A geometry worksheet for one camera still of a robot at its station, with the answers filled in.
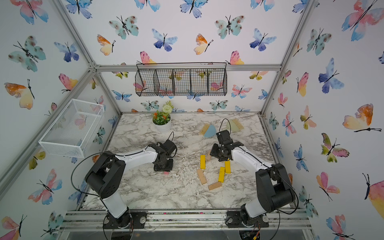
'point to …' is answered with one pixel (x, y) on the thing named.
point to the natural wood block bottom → (214, 185)
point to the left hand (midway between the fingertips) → (170, 168)
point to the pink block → (166, 173)
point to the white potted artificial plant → (162, 119)
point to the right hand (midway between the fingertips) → (214, 151)
